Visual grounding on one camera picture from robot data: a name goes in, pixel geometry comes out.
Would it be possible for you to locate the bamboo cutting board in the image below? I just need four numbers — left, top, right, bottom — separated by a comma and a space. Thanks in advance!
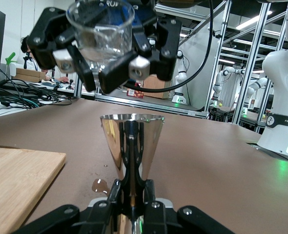
0, 145, 67, 234

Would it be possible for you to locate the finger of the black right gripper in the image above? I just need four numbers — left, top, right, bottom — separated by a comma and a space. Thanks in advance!
26, 6, 96, 93

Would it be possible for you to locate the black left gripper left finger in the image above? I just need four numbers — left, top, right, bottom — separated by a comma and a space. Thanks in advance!
12, 179, 122, 234

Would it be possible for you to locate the steel double jigger measuring cup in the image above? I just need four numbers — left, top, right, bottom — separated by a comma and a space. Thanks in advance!
99, 113, 165, 234

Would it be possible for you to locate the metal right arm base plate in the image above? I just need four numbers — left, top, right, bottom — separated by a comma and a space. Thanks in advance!
246, 142, 288, 163

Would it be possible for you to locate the seated person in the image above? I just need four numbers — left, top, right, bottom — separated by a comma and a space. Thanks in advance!
21, 35, 69, 84

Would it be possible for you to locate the brown table cover sheet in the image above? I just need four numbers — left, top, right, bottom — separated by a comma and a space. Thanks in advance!
0, 98, 288, 234

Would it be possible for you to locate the flat cardboard box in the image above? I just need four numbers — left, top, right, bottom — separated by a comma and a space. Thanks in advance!
13, 67, 47, 83

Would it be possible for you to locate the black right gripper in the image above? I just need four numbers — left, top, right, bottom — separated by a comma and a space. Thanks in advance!
95, 0, 183, 95

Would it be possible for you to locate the brown cardboard box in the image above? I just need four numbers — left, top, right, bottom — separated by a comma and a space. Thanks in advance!
142, 74, 172, 100

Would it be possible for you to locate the red printed box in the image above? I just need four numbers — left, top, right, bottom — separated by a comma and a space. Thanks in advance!
126, 87, 145, 99

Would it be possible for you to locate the liquid spill puddle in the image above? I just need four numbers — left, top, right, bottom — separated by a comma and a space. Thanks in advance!
91, 178, 111, 195

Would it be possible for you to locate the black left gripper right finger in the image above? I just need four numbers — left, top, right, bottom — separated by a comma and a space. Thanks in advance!
144, 179, 235, 234

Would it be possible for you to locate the clear glass cup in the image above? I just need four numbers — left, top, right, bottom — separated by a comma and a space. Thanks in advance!
65, 0, 136, 74

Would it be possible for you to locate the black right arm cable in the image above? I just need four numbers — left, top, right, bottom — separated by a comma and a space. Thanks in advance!
123, 0, 213, 93

